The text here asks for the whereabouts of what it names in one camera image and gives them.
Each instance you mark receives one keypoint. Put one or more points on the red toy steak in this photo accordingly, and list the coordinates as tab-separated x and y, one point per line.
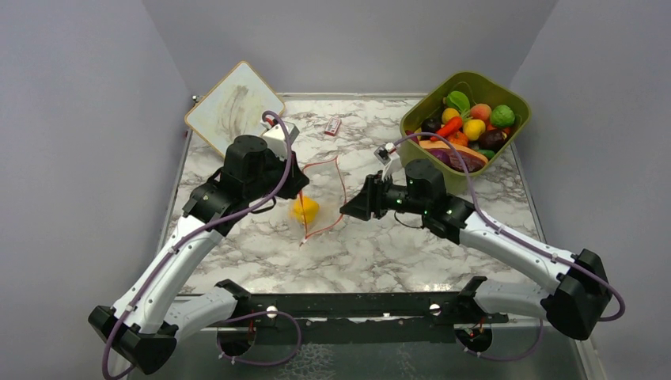
449	158

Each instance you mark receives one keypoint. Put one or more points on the small red white box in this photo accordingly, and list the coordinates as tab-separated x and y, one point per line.
332	127

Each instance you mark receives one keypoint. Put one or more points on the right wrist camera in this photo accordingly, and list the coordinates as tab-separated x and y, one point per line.
388	156

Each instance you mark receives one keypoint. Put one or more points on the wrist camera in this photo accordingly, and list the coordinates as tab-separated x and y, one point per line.
280	135
388	156

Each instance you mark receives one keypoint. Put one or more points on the small orange toy pumpkin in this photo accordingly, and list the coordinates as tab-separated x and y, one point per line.
458	138

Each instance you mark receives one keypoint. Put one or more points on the black toy fruit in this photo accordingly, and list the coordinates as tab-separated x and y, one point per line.
431	125

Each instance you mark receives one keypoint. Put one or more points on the small whiteboard with wooden frame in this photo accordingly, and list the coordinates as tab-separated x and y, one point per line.
234	106

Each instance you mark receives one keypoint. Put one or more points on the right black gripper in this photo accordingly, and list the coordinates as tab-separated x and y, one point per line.
369	200

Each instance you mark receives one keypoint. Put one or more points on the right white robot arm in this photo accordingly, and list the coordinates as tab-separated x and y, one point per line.
570	290

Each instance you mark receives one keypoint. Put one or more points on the yellow toy bell pepper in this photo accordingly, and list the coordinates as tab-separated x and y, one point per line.
305	210

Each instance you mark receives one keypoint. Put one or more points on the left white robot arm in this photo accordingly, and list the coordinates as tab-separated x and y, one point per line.
144	326

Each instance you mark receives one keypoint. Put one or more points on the green toy leafy vegetable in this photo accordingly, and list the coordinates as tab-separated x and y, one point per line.
458	100

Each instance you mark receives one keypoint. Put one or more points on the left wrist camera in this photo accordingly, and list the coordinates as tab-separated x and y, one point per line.
280	135

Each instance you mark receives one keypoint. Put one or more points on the clear zip top bag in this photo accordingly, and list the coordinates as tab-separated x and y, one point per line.
326	186

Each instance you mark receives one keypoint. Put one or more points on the orange toy carrot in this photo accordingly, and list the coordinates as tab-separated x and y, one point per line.
451	126

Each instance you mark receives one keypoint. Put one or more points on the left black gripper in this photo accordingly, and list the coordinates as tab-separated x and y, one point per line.
296	180

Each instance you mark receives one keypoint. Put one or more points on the peach toy fruit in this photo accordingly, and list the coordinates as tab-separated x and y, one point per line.
481	112

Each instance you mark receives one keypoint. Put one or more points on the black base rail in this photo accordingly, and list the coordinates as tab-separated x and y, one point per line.
350	318

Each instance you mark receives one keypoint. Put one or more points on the yellow toy lemon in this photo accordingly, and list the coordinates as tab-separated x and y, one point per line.
473	129

